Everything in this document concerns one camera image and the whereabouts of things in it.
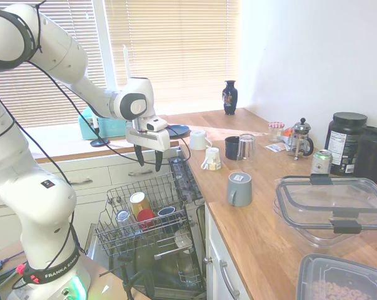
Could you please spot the open dishwasher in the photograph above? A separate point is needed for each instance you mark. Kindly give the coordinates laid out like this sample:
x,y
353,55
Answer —
x,y
185,181

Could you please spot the black candle holder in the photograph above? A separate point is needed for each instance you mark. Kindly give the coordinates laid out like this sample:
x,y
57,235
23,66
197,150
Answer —
x,y
100,142

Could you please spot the metal cabinet knob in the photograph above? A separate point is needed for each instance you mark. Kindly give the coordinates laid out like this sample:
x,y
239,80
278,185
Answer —
x,y
208,260

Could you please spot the clear plastic lidded container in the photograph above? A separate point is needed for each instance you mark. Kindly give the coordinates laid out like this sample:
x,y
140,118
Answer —
x,y
300,193

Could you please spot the white paper sachet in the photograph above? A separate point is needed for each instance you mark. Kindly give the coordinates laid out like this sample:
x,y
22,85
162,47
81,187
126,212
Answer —
x,y
274,147

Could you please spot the dark navy mug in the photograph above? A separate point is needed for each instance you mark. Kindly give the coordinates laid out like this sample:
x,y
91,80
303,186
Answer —
x,y
231,148

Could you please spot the clear glass tumbler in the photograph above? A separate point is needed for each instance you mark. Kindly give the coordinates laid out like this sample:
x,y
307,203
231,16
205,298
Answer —
x,y
247,147

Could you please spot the dark blue floral vase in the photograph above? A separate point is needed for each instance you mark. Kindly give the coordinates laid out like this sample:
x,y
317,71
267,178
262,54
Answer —
x,y
230,100

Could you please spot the beige window blind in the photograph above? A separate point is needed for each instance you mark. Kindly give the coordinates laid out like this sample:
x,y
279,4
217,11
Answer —
x,y
175,47
82,18

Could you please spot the yellow mug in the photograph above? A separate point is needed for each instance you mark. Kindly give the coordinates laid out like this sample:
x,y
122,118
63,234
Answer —
x,y
141,203

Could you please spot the teal bread box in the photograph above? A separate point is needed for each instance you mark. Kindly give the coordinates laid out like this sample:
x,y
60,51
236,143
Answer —
x,y
110,128

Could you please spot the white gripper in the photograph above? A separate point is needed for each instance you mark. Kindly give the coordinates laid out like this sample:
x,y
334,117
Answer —
x,y
150,140

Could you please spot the green drink can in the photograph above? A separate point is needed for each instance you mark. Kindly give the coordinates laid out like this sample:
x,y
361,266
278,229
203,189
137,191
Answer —
x,y
322,164

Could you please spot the black protein powder tub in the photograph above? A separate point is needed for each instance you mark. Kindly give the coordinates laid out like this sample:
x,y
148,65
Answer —
x,y
344,143

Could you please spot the clear ribbed drinking glass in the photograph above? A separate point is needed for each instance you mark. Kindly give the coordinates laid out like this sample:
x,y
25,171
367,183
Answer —
x,y
124,218

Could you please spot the grey mug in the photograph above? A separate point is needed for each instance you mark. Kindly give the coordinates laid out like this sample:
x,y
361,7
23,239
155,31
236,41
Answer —
x,y
241,190

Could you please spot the black shaker bottle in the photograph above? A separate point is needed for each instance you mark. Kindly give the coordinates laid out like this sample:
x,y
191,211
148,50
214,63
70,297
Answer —
x,y
371,156

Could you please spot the white cabinet under window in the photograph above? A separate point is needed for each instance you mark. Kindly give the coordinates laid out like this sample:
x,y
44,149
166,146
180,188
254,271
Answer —
x,y
107,175

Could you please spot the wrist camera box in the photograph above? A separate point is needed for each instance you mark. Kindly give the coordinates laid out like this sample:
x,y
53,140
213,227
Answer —
x,y
155,125

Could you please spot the navy mug white inside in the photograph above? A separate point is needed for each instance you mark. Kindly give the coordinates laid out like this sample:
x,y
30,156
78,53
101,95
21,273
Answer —
x,y
167,215

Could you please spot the red mug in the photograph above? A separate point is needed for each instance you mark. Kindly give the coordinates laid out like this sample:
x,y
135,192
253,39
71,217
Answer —
x,y
146,217

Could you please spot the white cabinet beside dishwasher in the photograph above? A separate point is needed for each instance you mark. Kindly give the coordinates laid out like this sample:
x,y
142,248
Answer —
x,y
216,243

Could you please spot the large white mug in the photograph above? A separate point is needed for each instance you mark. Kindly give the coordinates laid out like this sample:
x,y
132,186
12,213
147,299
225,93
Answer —
x,y
197,140

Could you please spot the blue plate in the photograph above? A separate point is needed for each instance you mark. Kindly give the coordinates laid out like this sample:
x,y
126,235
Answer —
x,y
180,129

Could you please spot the small white printed mug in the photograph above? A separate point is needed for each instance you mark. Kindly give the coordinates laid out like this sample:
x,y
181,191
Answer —
x,y
212,157

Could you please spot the white taper candle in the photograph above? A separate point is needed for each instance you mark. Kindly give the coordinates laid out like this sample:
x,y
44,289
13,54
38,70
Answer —
x,y
126,65
95,122

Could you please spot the glass jar red checked lid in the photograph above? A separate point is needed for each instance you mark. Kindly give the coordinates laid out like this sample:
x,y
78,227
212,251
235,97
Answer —
x,y
275,132

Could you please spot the translucent white cup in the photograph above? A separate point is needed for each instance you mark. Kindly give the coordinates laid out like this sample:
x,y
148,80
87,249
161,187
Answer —
x,y
183,239

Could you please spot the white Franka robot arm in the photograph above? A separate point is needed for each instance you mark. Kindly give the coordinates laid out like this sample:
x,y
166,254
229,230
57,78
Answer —
x,y
50,56

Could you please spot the orange snack packet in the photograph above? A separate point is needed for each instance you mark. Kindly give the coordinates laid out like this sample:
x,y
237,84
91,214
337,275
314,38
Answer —
x,y
287,134

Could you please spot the grey lidded food container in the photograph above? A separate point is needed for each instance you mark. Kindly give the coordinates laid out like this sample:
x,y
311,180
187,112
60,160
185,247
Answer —
x,y
332,272

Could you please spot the glass French press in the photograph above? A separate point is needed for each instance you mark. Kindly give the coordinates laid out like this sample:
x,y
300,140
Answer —
x,y
300,137

